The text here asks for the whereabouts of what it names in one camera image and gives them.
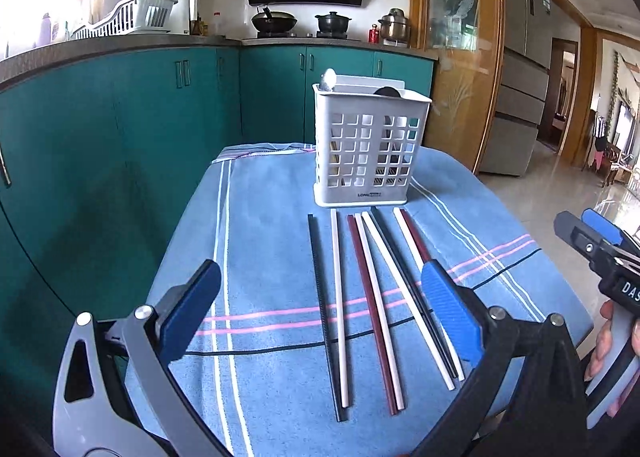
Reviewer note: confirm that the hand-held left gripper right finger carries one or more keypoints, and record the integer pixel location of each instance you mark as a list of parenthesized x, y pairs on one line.
[(450, 312)]

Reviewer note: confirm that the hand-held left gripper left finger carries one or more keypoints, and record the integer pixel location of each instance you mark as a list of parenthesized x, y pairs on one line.
[(192, 307)]

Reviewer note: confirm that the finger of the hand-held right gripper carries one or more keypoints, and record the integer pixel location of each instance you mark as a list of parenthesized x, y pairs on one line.
[(605, 227), (575, 232)]

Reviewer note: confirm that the black chopstick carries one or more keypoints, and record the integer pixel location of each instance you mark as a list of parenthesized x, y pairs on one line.
[(322, 317), (400, 262)]

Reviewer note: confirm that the dark red chopstick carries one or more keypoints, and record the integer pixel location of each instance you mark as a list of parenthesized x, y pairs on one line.
[(372, 317), (415, 234)]

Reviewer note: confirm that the white chopstick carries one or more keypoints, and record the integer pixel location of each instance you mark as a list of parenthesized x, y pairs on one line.
[(402, 287), (381, 317), (407, 237), (340, 312)]

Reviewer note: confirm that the white plastic utensil basket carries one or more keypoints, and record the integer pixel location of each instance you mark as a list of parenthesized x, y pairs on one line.
[(350, 162)]

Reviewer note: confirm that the person's right hand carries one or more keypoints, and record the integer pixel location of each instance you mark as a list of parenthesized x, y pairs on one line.
[(600, 337)]

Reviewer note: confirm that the blue striped towel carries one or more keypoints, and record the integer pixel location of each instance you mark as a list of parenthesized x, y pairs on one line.
[(260, 237)]

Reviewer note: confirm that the silver refrigerator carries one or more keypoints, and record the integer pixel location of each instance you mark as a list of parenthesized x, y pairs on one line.
[(520, 62)]

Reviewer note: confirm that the teal lower kitchen cabinets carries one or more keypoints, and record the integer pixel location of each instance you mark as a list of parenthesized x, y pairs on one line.
[(100, 137)]

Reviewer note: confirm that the wooden glass door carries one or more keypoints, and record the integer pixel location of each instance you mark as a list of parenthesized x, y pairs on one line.
[(455, 62)]

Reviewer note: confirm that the black round utensil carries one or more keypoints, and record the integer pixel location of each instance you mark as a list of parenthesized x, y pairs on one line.
[(387, 92)]

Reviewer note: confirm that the metal spoon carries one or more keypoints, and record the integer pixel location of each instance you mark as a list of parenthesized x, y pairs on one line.
[(328, 78)]

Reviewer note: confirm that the grey kitchen countertop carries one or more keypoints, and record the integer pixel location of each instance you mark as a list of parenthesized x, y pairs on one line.
[(150, 43)]

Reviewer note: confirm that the stainless steel pot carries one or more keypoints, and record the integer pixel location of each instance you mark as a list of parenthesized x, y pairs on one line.
[(395, 27)]

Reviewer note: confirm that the dark sauce bottle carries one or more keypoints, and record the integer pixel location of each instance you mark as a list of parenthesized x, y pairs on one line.
[(200, 26)]

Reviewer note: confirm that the red bottle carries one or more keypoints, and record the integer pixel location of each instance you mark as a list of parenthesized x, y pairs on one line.
[(373, 33)]

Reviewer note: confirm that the gas stove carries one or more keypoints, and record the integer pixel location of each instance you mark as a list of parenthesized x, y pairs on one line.
[(310, 35)]

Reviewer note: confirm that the black wok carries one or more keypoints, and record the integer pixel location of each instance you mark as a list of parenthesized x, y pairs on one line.
[(275, 21)]

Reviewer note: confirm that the white dish rack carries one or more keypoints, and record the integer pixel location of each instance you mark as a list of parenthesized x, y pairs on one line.
[(140, 12)]

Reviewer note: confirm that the white kitchen appliance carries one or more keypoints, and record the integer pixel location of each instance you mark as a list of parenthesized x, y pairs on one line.
[(187, 7)]

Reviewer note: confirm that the black clay pot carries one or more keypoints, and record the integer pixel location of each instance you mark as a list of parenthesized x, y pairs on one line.
[(332, 23)]

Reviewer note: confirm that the pink bottle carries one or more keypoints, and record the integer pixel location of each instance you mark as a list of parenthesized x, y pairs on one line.
[(45, 29)]

